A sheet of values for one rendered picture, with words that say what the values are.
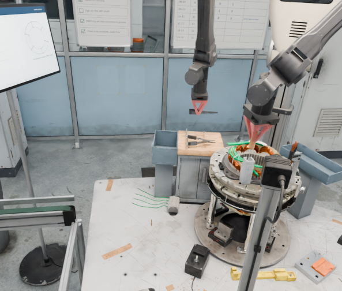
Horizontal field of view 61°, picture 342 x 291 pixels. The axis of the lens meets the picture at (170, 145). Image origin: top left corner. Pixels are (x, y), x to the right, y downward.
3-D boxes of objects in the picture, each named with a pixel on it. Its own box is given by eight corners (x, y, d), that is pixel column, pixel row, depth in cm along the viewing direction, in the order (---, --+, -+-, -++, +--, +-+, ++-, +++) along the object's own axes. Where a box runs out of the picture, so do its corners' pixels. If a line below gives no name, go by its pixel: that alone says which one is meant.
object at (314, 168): (326, 224, 125) (348, 170, 112) (308, 232, 121) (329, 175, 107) (284, 192, 145) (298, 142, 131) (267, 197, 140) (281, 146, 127)
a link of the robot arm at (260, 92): (309, 70, 73) (285, 47, 74) (301, 83, 65) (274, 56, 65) (274, 101, 81) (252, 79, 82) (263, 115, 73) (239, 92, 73)
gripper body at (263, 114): (258, 126, 79) (265, 101, 75) (241, 109, 87) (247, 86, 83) (278, 124, 81) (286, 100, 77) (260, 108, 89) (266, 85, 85)
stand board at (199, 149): (177, 154, 121) (177, 149, 120) (177, 134, 137) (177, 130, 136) (225, 157, 120) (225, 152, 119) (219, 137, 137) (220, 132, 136)
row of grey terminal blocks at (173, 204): (177, 216, 126) (178, 208, 124) (166, 215, 126) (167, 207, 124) (179, 201, 134) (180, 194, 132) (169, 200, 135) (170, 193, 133)
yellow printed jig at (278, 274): (232, 282, 98) (234, 275, 97) (230, 273, 101) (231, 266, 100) (295, 281, 99) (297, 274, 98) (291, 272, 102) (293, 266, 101)
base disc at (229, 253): (202, 268, 101) (202, 267, 100) (188, 198, 135) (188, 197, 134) (308, 266, 104) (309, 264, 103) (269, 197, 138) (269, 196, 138)
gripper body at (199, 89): (192, 99, 118) (193, 81, 114) (191, 91, 127) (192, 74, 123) (207, 100, 118) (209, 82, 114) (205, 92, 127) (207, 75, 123)
